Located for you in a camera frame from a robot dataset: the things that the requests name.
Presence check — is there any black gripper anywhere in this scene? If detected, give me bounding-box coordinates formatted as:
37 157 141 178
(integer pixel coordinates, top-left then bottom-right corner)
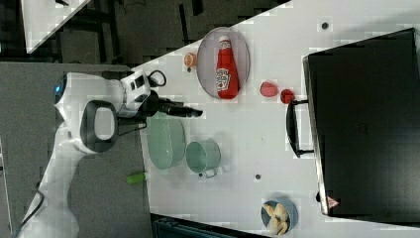
140 90 203 118

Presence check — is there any red ketchup bottle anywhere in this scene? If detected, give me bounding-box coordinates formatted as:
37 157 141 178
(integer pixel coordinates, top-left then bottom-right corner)
216 36 239 100

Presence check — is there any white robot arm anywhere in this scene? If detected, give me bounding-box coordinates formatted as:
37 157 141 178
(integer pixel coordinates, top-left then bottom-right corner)
11 70 202 238

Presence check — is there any grey round plate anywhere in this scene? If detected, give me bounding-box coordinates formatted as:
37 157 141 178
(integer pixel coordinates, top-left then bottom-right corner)
196 27 251 99

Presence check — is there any green oval colander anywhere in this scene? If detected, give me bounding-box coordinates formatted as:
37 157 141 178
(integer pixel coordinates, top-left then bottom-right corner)
147 113 186 171

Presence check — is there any green metal cup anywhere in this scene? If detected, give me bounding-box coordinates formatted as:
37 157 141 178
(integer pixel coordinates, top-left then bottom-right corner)
185 139 221 179

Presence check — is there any orange slice toy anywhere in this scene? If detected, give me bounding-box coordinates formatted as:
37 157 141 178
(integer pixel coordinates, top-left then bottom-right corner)
183 53 197 67

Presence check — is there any green pear toy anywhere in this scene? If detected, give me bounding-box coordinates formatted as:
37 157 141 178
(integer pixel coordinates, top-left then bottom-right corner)
126 173 147 184

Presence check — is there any pink strawberry toy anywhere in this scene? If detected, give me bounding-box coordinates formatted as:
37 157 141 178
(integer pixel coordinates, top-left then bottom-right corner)
260 81 278 97

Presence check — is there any red strawberry toy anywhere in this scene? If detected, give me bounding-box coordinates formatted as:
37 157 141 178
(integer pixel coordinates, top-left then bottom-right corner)
280 89 294 104

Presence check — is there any blue bowl with garlic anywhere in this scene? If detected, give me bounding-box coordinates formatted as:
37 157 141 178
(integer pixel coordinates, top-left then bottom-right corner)
261 196 298 237

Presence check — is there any silver toaster oven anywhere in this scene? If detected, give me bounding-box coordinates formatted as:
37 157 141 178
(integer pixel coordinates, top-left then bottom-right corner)
302 28 420 227

